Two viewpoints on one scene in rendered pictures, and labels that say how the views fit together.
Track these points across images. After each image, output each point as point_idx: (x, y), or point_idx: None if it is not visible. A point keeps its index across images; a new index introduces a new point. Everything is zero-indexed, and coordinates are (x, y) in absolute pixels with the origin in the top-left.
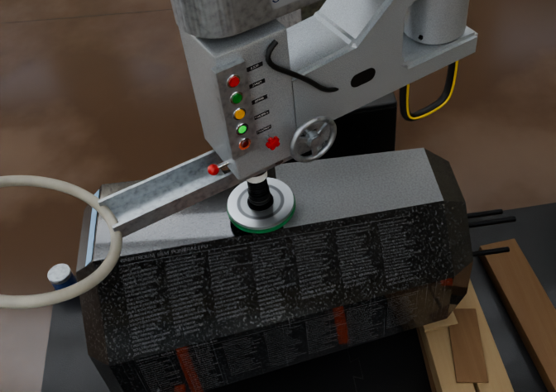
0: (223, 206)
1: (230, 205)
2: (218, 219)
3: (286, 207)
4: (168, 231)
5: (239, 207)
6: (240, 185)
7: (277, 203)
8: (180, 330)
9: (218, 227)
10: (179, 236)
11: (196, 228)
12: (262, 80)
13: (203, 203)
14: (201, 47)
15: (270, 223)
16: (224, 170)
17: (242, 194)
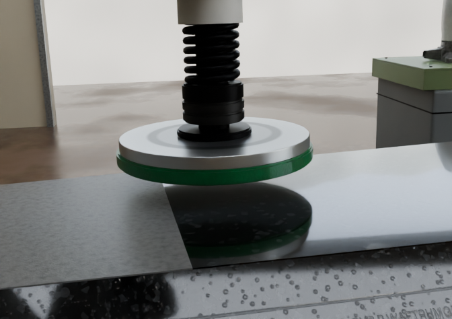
0: (335, 185)
1: (295, 127)
2: (331, 171)
3: (141, 131)
4: (444, 156)
5: (269, 127)
6: (287, 145)
7: (165, 132)
8: None
9: (321, 163)
10: (409, 153)
11: (377, 161)
12: None
13: (399, 186)
14: None
15: (181, 120)
16: (403, 244)
17: (270, 136)
